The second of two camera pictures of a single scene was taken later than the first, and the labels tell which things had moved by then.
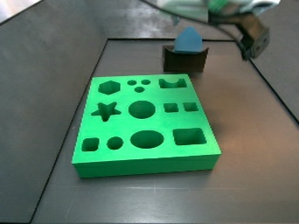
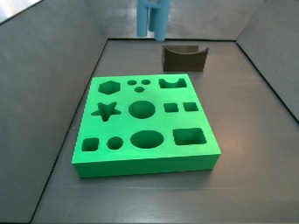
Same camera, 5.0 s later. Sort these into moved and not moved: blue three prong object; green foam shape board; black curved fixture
Moved: blue three prong object
Not moved: black curved fixture; green foam shape board
